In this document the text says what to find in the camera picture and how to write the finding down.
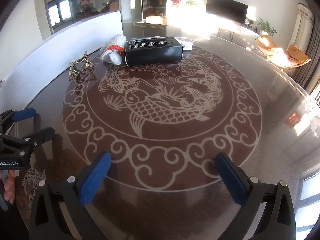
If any white board panel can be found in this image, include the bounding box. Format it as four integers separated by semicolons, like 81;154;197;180
0;10;124;105

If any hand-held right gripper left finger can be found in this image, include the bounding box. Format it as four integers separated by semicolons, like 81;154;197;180
30;151;112;240

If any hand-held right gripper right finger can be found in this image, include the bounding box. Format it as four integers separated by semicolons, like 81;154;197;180
214;152;298;240

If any clear plastic box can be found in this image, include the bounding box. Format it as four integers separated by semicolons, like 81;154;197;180
305;97;320;140

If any large green potted plant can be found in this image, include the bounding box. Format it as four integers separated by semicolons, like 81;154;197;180
257;17;277;36

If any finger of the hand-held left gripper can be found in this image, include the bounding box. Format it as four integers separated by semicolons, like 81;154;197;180
0;127;56;153
0;107;36;130

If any grey curtain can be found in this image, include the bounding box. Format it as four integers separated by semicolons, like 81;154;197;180
291;15;320;93

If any white television stand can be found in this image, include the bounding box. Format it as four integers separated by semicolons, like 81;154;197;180
210;17;260;42

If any gold rhinestone hair clip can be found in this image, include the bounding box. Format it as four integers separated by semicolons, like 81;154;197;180
68;51;95;81

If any white and blue box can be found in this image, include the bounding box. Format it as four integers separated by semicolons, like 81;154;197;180
175;36;193;51

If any covered standing air conditioner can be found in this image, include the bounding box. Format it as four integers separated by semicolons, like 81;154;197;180
287;2;314;55

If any person's left hand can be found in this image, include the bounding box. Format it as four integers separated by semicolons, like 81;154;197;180
1;172;16;203

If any black cardboard box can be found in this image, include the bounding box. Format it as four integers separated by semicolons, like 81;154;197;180
124;37;184;67

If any white knit glove orange stripe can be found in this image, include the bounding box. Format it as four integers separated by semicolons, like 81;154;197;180
99;35;126;64

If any black television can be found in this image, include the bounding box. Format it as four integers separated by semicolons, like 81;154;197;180
205;0;248;24

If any brown patterned desktop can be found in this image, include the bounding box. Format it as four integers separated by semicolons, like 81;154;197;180
0;22;320;240

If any orange lounge chair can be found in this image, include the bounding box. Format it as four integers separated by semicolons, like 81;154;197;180
275;44;311;68
256;35;285;60

